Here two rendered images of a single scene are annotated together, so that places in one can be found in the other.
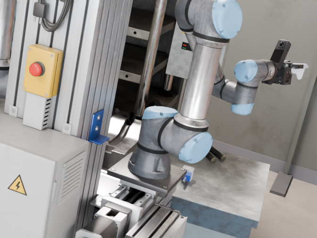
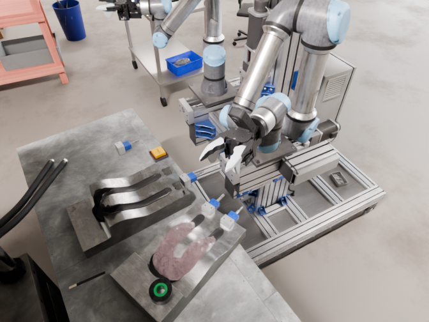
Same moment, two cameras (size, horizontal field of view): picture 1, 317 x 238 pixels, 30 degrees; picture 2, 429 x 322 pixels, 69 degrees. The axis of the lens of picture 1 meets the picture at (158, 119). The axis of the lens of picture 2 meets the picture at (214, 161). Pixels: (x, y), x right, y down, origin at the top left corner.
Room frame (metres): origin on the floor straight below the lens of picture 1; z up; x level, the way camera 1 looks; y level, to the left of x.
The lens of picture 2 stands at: (2.97, 1.08, 2.01)
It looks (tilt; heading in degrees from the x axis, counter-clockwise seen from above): 46 degrees down; 226
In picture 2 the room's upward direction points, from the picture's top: straight up
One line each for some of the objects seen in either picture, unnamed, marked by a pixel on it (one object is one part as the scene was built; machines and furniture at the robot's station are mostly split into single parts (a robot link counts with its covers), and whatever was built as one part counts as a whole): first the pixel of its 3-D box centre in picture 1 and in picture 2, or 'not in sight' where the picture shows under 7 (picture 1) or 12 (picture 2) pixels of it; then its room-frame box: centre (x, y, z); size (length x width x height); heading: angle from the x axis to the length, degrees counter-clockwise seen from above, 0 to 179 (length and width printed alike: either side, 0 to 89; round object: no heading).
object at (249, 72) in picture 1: (250, 71); (160, 7); (2.03, -0.28, 1.43); 0.11 x 0.08 x 0.09; 138
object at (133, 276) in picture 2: not in sight; (184, 253); (2.64, 0.56, 0.86); 0.50 x 0.26 x 0.11; 7
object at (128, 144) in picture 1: (113, 134); (128, 201); (2.66, 0.19, 0.87); 0.50 x 0.26 x 0.14; 169
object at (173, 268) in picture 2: not in sight; (182, 246); (2.64, 0.55, 0.90); 0.26 x 0.18 x 0.08; 7
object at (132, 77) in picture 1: (75, 47); not in sight; (3.68, 0.61, 1.02); 1.10 x 0.74 x 0.05; 79
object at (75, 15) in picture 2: not in sight; (69, 19); (1.32, -3.59, 0.25); 0.41 x 0.37 x 0.50; 111
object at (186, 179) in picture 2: not in sight; (193, 176); (2.33, 0.26, 0.83); 0.13 x 0.05 x 0.05; 172
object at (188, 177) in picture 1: (185, 176); (127, 144); (2.43, -0.17, 0.83); 0.13 x 0.05 x 0.05; 171
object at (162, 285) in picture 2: not in sight; (161, 291); (2.81, 0.65, 0.93); 0.08 x 0.08 x 0.04
